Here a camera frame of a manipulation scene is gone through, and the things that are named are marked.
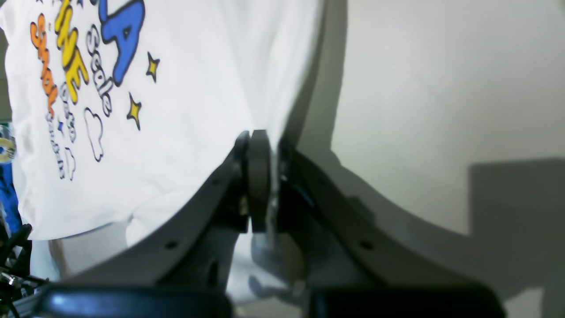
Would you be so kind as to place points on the blue cloth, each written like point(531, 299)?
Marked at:
point(9, 199)

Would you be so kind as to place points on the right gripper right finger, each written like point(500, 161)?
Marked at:
point(354, 270)

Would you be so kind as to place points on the clear tape roll dispenser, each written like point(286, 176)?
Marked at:
point(8, 147)

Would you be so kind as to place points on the white printed t-shirt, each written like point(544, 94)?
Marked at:
point(122, 109)

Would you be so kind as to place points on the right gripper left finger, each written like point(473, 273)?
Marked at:
point(182, 269)

